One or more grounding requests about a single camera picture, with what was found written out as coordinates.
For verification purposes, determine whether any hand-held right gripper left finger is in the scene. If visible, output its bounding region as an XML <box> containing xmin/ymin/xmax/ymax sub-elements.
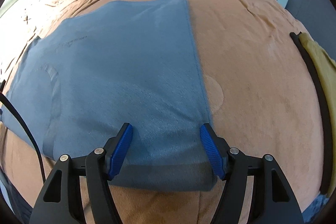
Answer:
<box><xmin>29</xmin><ymin>123</ymin><xmax>134</xmax><ymax>224</ymax></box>

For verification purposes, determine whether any black strap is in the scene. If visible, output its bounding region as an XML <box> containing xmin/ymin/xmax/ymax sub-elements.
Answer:
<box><xmin>289</xmin><ymin>31</ymin><xmax>332</xmax><ymax>196</ymax></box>

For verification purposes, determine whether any dark cloth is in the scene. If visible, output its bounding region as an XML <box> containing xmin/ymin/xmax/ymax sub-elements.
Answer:
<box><xmin>0</xmin><ymin>166</ymin><xmax>36</xmax><ymax>224</ymax></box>

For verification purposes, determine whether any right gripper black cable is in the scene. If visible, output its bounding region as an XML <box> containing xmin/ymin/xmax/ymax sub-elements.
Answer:
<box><xmin>0</xmin><ymin>80</ymin><xmax>46</xmax><ymax>186</ymax></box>

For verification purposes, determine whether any grey-blue t-shirt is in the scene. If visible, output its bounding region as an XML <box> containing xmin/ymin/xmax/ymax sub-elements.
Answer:
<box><xmin>0</xmin><ymin>0</ymin><xmax>219</xmax><ymax>192</ymax></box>

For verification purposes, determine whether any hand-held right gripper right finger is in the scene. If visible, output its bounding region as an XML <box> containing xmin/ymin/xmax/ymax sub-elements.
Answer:
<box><xmin>199</xmin><ymin>123</ymin><xmax>305</xmax><ymax>224</ymax></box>

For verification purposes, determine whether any yellow cloth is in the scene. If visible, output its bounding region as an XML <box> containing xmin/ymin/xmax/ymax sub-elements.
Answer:
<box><xmin>299</xmin><ymin>32</ymin><xmax>336</xmax><ymax>115</ymax></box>

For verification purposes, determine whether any orange blanket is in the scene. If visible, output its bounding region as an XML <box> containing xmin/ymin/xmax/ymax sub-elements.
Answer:
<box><xmin>0</xmin><ymin>0</ymin><xmax>332</xmax><ymax>224</ymax></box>

